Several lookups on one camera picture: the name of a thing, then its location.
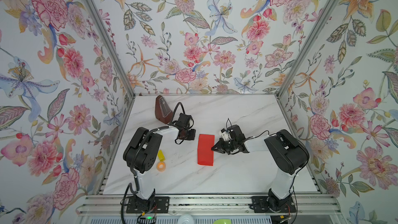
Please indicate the white round object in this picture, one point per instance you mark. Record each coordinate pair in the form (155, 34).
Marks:
(186, 219)

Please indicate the red square paper sheet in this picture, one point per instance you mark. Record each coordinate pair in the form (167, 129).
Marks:
(205, 154)

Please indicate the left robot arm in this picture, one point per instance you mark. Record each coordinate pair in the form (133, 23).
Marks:
(140, 154)

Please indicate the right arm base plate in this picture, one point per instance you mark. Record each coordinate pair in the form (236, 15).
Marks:
(266, 204)

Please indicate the aluminium front rail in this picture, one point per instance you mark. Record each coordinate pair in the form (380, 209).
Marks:
(303, 204)

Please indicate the brown wooden metronome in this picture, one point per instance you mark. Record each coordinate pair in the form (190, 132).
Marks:
(163, 112)

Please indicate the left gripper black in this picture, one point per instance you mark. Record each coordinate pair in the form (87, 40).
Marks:
(192, 138)

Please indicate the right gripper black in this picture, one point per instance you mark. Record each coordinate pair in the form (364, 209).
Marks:
(219, 144)

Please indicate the yellow block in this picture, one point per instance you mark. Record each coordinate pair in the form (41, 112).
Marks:
(161, 156)

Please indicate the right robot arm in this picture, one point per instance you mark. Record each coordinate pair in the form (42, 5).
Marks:
(289, 154)

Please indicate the green object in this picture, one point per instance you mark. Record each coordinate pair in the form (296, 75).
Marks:
(223, 221)

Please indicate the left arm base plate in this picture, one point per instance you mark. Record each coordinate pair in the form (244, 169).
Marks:
(136, 205)

